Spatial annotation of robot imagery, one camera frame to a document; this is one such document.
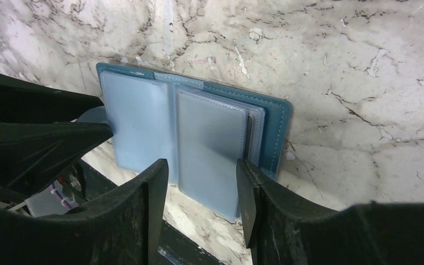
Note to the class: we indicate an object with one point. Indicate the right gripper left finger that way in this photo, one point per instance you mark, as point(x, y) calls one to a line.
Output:
point(122, 226)

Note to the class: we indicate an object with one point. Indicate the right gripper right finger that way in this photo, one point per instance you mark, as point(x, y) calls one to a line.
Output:
point(281, 227)

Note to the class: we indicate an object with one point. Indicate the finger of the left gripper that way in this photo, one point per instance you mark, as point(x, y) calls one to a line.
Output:
point(32, 156)
point(25, 102)

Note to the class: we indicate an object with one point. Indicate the blue card holder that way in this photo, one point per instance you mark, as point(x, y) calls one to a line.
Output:
point(199, 127)

